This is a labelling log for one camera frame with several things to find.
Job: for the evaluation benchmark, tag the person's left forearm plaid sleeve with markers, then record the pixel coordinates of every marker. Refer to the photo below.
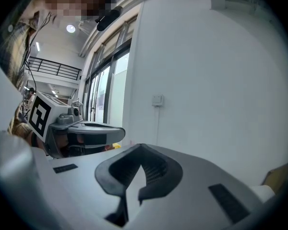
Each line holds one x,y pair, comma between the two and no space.
20,126

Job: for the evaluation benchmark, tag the black head-worn camera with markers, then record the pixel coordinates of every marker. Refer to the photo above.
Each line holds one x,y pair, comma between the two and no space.
108,18

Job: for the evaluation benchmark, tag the long ceiling light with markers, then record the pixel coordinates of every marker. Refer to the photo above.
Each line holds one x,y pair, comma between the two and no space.
37,46

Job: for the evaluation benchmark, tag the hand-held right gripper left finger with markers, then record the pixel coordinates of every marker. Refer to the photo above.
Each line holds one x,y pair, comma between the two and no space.
115,176

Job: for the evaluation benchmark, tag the person's head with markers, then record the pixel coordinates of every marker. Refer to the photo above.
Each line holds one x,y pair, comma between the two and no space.
76,0

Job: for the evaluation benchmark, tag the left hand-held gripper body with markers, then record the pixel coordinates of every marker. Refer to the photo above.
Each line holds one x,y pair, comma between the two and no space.
39,116

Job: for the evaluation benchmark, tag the white wall switch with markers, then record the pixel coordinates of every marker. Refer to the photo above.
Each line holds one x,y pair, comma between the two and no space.
157,100

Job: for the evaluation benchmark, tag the black balcony railing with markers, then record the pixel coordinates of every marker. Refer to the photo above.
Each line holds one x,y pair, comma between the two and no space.
55,68

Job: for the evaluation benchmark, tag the round ceiling light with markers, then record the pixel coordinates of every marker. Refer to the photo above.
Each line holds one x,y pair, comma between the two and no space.
70,28

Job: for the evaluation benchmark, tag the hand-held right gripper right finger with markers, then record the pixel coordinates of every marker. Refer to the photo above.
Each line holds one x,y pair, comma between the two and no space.
163,171

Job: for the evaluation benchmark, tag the grey gripper camera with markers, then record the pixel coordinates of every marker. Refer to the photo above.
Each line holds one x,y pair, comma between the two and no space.
70,115

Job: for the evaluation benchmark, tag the person's left hand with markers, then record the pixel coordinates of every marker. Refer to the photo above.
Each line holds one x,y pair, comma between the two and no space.
63,143

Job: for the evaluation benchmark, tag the person's plaid shirt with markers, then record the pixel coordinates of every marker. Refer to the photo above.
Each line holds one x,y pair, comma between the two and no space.
13,49

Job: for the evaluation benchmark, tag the brown cardboard box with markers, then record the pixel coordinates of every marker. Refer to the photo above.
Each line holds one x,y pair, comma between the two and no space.
279,176

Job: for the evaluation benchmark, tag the large glass window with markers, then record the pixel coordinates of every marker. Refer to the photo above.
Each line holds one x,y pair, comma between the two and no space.
105,80

